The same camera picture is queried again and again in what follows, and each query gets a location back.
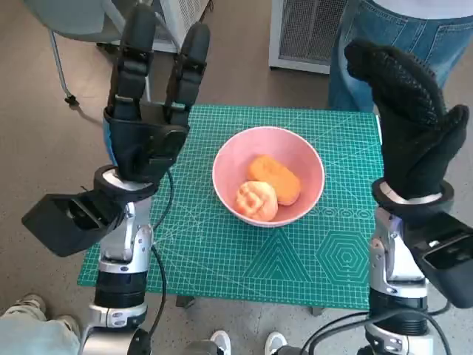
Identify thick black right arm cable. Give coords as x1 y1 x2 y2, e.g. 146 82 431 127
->
301 312 370 355

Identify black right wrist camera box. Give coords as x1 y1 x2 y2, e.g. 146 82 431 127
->
404 212 473 310

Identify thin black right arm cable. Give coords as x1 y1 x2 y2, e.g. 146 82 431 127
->
421 299 456 355

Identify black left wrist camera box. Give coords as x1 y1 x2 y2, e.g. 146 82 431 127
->
21 192 129 258

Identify oblong orange toy bread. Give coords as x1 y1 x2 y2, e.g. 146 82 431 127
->
246 154 302 207

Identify bare black left hand, blue tape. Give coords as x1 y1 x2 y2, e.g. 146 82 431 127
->
102 5 211 185

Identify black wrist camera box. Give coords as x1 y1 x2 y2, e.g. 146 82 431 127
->
404 212 473 310
21 192 129 258

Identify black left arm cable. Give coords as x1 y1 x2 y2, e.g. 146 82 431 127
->
146 169 174 345

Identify black knitted gloved right hand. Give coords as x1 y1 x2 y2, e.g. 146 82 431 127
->
343 38 470 200

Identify thin white pole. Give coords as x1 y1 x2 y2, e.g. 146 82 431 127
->
142 68 153 104

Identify pink bowl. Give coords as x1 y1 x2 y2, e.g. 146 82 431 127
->
211 126 326 229

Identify white wheeled cabinet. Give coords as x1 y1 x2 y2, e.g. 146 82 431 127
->
96 0 217 55

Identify grey chair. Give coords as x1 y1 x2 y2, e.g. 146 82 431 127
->
21 0 129 107

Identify round toy bread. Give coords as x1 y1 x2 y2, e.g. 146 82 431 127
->
235 180 279 222

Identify green cutting mat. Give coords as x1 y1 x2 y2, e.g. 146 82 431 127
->
76 104 384 311

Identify person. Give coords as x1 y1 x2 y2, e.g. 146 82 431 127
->
327 0 473 114
0 294 81 355

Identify white unit with grille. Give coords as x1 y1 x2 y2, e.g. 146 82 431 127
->
268 0 348 75

